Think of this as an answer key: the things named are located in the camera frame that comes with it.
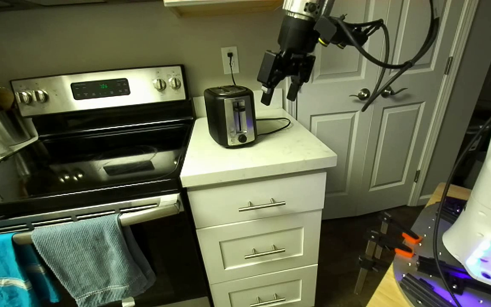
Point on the white wall socket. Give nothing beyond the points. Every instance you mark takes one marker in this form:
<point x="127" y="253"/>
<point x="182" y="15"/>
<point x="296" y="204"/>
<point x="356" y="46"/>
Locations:
<point x="230" y="64"/>

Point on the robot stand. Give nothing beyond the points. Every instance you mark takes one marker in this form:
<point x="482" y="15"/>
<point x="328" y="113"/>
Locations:
<point x="416" y="273"/>

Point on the white drawer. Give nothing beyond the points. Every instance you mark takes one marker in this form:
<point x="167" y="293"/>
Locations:
<point x="228" y="198"/>
<point x="237" y="294"/>
<point x="232" y="256"/>

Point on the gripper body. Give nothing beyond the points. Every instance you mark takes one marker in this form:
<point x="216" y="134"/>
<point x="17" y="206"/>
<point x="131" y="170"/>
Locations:
<point x="298" y="36"/>

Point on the oven door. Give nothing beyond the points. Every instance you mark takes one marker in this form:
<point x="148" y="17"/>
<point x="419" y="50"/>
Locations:
<point x="173" y="256"/>

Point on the wooden wall cabinet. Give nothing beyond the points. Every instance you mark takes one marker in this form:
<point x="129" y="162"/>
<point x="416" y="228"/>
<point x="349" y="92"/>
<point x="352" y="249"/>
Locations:
<point x="224" y="6"/>

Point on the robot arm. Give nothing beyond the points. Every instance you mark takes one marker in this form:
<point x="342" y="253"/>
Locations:
<point x="490" y="204"/>

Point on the grey-blue towel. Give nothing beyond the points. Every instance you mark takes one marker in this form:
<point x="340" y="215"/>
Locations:
<point x="88" y="260"/>

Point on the black and orange clamp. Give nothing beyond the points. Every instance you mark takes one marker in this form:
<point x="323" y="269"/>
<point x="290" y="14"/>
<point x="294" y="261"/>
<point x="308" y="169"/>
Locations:
<point x="399" y="250"/>
<point x="407" y="236"/>

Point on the metal utensil pot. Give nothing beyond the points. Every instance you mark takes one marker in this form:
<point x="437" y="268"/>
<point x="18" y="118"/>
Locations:
<point x="4" y="125"/>

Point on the black toaster lever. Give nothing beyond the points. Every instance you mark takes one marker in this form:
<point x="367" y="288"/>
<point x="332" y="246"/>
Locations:
<point x="239" y="107"/>

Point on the white double door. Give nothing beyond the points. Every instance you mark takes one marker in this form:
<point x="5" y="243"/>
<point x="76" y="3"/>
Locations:
<point x="382" y="149"/>

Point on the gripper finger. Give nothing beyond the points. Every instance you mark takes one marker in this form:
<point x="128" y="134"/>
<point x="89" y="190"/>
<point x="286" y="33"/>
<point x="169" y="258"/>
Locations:
<point x="303" y="70"/>
<point x="267" y="70"/>

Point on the stove knob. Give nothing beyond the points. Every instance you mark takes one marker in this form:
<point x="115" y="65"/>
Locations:
<point x="40" y="96"/>
<point x="159" y="84"/>
<point x="23" y="97"/>
<point x="174" y="82"/>

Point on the black round toaster knob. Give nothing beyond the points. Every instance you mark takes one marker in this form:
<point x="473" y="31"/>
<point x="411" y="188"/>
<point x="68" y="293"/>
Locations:
<point x="242" y="138"/>

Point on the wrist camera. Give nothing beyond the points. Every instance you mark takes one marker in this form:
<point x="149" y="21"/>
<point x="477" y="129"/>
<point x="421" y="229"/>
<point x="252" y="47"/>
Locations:
<point x="324" y="29"/>

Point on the black and silver toaster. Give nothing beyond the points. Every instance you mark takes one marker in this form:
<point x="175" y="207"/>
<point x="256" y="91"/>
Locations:
<point x="222" y="115"/>

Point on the stainless steel stove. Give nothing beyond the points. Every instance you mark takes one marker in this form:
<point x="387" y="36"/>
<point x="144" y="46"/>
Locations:
<point x="113" y="145"/>

